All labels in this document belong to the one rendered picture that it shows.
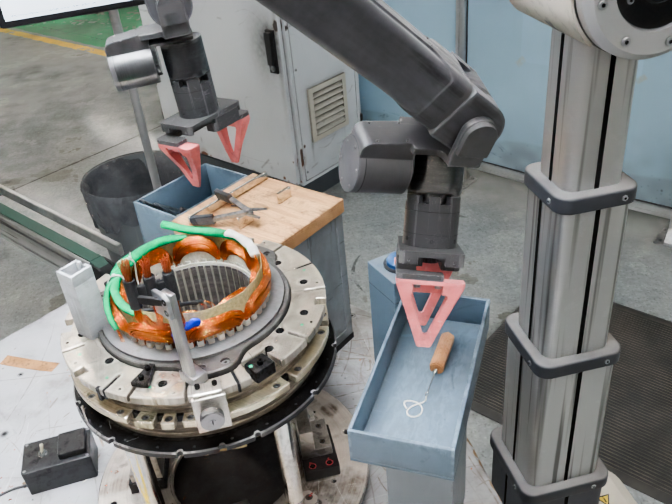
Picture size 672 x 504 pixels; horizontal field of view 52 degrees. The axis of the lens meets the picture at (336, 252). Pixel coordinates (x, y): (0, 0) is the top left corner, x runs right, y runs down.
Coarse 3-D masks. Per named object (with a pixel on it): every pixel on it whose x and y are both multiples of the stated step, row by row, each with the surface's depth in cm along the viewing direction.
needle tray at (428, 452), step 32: (448, 320) 89; (480, 320) 88; (384, 352) 80; (416, 352) 85; (480, 352) 81; (384, 384) 80; (416, 384) 80; (448, 384) 80; (384, 416) 76; (448, 416) 75; (352, 448) 71; (384, 448) 69; (416, 448) 68; (448, 448) 67; (416, 480) 82; (448, 480) 80
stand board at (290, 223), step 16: (256, 192) 115; (272, 192) 115; (304, 192) 114; (192, 208) 112; (224, 208) 111; (272, 208) 110; (288, 208) 110; (304, 208) 109; (320, 208) 109; (336, 208) 110; (224, 224) 107; (256, 224) 106; (272, 224) 106; (288, 224) 105; (304, 224) 105; (320, 224) 108; (256, 240) 102; (272, 240) 102; (288, 240) 102; (304, 240) 106
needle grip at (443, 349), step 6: (444, 336) 84; (450, 336) 84; (438, 342) 84; (444, 342) 83; (450, 342) 84; (438, 348) 83; (444, 348) 82; (450, 348) 83; (438, 354) 81; (444, 354) 82; (432, 360) 81; (438, 360) 81; (444, 360) 81; (432, 366) 81; (438, 366) 80; (444, 366) 81; (438, 372) 81
